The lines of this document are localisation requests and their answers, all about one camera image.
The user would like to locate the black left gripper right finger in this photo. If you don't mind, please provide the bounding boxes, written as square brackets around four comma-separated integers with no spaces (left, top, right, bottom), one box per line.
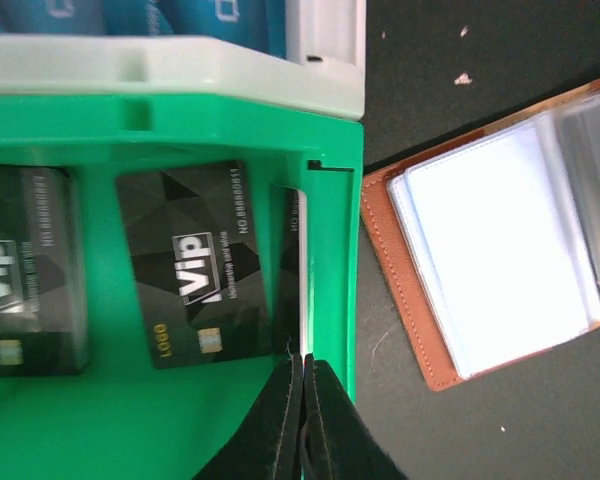
[303,354,408,480]

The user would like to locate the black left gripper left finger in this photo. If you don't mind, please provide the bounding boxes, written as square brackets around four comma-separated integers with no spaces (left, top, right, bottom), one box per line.
[195,354,304,480]

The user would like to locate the brown leather card holder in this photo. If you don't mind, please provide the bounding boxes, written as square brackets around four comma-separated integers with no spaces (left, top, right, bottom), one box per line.
[361,78,600,391]

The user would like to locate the white bin with blue cards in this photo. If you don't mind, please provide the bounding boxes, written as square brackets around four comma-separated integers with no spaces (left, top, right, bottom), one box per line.
[0,1,367,120]

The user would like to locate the green bin with black cards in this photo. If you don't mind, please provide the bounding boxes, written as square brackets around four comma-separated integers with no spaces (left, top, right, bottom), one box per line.
[0,94,364,479]

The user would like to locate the black VIP card stack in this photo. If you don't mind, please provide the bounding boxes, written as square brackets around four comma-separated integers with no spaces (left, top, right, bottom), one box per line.
[0,165,89,377]

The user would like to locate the blue VIP card front stack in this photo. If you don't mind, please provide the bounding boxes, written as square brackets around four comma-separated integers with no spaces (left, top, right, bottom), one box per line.
[157,0,286,59]

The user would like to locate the blue vip card stack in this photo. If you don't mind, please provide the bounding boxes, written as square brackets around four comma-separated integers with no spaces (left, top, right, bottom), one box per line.
[157,0,286,59]
[0,0,105,36]

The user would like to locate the blue VIP card rear stack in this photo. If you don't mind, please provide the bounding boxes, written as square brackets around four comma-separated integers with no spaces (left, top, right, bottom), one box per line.
[0,0,105,36]

